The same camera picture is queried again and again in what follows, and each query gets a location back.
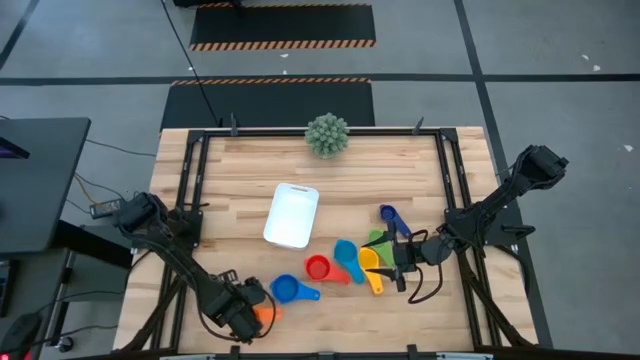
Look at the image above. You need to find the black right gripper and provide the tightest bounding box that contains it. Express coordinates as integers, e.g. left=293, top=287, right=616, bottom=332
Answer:
left=361, top=221, right=427, bottom=294

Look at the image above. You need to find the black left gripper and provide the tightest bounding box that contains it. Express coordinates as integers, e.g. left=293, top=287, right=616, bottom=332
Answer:
left=207, top=277, right=266, bottom=345

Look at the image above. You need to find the green measuring cup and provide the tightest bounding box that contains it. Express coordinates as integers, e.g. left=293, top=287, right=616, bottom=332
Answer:
left=367, top=228, right=397, bottom=269

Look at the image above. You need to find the yellow measuring cup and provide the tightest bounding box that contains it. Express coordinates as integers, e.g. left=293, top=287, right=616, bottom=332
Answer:
left=357, top=246, right=385, bottom=296

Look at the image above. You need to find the orange measuring cup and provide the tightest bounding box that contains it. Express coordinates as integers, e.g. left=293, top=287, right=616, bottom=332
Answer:
left=252, top=306, right=284, bottom=324

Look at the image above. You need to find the small navy measuring cup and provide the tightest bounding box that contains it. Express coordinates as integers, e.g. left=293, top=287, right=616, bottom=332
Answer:
left=378, top=203, right=413, bottom=239

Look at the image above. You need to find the teal measuring cup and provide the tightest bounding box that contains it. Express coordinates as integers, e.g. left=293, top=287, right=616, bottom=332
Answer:
left=333, top=238, right=367, bottom=285

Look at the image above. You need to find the blue measuring cup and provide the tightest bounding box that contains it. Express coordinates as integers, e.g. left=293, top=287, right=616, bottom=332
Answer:
left=269, top=273, right=322, bottom=305

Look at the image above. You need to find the red measuring cup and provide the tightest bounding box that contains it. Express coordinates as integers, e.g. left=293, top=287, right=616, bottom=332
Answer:
left=304, top=254, right=352, bottom=286

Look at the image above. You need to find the white plastic basket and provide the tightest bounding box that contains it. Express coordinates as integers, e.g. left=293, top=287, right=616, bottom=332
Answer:
left=262, top=182, right=321, bottom=250

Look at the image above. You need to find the green artificial plant ball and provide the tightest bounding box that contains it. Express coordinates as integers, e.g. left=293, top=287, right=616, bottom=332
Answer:
left=304, top=112, right=351, bottom=160

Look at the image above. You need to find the black power adapter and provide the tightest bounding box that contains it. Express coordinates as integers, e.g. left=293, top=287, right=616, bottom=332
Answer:
left=89, top=198, right=124, bottom=220

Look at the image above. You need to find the black hazard-striped floor mat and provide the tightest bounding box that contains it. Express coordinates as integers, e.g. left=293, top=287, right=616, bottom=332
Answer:
left=188, top=2, right=377, bottom=52
left=159, top=77, right=376, bottom=132

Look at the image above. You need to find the black computer mouse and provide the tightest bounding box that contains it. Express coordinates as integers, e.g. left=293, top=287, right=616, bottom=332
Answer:
left=0, top=312, right=44, bottom=359

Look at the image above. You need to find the black desk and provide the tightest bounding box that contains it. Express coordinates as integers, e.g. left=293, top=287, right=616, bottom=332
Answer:
left=0, top=117, right=92, bottom=255

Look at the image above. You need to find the black laptop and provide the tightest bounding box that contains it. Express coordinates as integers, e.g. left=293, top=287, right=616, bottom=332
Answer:
left=0, top=135, right=30, bottom=161

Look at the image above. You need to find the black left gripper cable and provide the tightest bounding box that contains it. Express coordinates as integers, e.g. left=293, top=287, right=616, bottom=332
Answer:
left=197, top=289, right=277, bottom=346

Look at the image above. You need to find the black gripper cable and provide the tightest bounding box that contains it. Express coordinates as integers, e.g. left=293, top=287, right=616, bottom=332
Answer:
left=407, top=229, right=446, bottom=305
left=197, top=289, right=277, bottom=346

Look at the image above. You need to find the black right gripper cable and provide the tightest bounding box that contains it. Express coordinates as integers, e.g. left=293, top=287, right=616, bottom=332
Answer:
left=407, top=229, right=446, bottom=305

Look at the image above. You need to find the black aluminium table frame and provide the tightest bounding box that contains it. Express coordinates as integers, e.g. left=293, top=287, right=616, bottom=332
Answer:
left=117, top=126, right=541, bottom=360

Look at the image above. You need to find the black floor cable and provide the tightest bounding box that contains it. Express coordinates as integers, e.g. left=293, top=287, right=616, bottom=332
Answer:
left=159, top=0, right=224, bottom=129

